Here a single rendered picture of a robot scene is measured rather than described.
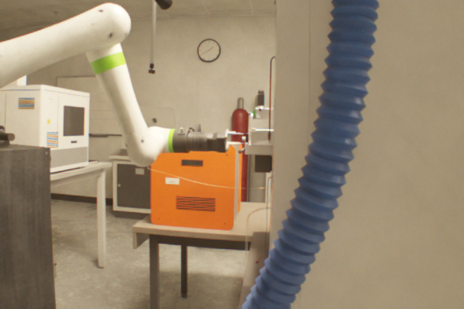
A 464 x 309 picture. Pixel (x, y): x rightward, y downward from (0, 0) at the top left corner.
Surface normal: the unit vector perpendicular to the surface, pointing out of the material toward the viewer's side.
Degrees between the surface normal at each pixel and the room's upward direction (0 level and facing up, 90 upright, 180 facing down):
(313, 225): 62
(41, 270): 90
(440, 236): 90
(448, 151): 90
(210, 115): 90
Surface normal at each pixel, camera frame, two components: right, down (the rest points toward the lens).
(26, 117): -0.14, 0.00
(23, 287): 0.89, 0.03
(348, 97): 0.11, -0.50
